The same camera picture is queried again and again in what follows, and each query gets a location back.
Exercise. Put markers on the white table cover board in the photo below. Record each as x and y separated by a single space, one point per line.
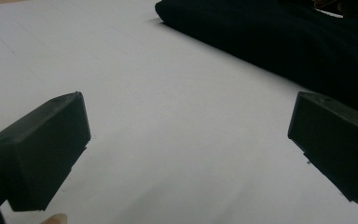
167 124

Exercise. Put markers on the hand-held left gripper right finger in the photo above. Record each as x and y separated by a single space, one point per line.
338 146

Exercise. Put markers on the black knit vest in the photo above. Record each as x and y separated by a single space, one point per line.
276 37

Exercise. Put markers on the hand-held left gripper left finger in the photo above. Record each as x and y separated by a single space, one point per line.
43 149

